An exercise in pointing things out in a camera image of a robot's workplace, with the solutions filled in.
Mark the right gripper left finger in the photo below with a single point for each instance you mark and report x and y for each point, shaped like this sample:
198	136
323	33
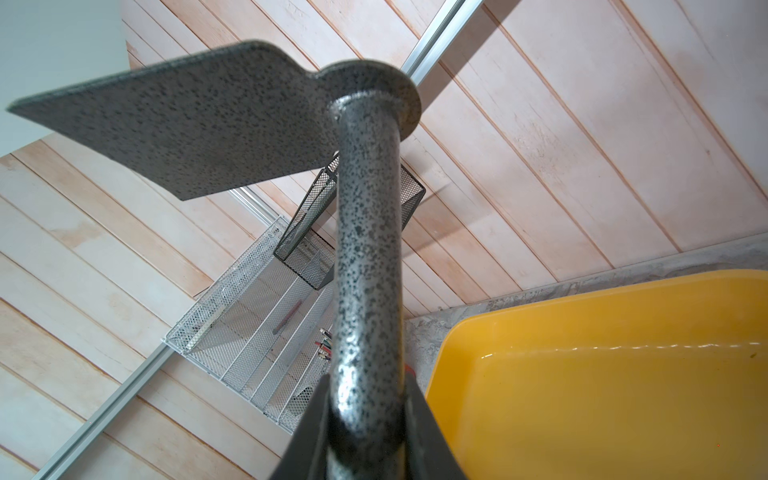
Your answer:
306	455

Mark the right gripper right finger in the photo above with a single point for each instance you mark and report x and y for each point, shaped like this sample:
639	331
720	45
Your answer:
428	455

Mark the yellow plastic storage box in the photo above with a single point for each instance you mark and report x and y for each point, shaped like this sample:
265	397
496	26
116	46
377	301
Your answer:
660	380

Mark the grey speckled hoe red grip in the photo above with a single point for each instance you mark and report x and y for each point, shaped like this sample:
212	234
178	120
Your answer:
247	113

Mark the pens in red bucket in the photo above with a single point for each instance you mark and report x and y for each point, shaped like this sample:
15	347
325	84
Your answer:
324	344

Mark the white wire mesh shelf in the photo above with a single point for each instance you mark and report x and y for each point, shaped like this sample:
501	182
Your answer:
255	329

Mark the black mesh wall basket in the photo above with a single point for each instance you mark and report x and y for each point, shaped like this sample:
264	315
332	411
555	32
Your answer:
304	246

